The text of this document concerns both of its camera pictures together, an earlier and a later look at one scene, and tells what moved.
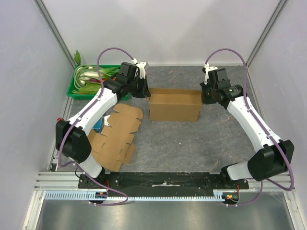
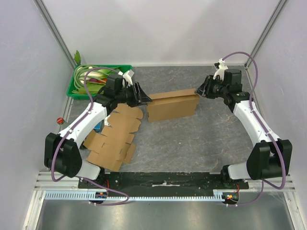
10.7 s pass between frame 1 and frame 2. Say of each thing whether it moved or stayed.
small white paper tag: stayed
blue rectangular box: stayed
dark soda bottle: stayed
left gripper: moved
